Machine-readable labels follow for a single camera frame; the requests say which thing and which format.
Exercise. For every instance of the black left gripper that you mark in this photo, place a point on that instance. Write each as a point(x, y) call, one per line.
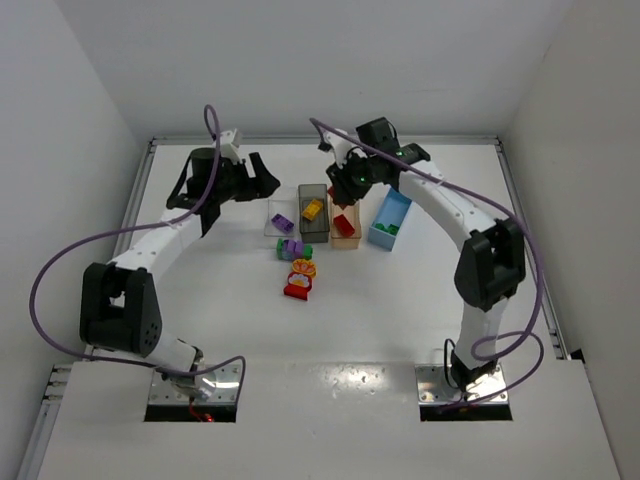
point(242, 180)

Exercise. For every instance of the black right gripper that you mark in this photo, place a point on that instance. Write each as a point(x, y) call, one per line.
point(345, 182)

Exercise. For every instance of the red lego brick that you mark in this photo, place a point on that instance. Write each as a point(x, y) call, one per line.
point(344, 227)

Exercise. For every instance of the yellow lego brick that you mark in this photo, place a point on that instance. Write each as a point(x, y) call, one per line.
point(312, 209)

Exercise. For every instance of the purple lego brick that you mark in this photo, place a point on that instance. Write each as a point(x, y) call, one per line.
point(282, 224)

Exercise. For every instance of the yellow butterfly lego piece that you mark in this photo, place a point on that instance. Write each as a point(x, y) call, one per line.
point(304, 266)

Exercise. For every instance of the red flower lego piece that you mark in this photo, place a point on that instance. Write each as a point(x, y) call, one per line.
point(298, 286)

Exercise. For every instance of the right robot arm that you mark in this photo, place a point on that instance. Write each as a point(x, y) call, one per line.
point(491, 262)

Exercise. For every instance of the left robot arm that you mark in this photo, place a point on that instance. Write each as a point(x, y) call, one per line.
point(120, 309)

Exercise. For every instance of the tan plastic container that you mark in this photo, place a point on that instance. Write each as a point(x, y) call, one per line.
point(352, 212)

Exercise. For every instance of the clear plastic container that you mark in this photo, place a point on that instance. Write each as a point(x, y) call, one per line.
point(285, 202)

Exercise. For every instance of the smoke grey plastic container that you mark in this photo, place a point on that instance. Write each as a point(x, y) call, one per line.
point(316, 231)

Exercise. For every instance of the purple curved lego piece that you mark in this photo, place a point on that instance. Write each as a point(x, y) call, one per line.
point(292, 249)

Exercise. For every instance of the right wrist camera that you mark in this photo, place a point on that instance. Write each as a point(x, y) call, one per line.
point(336, 145)

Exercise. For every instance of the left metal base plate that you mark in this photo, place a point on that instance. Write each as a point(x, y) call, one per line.
point(216, 388)

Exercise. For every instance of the metal base plate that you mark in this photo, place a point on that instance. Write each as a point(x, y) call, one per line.
point(216, 388)
point(433, 390)

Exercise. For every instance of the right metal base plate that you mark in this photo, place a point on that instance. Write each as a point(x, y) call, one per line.
point(433, 390)

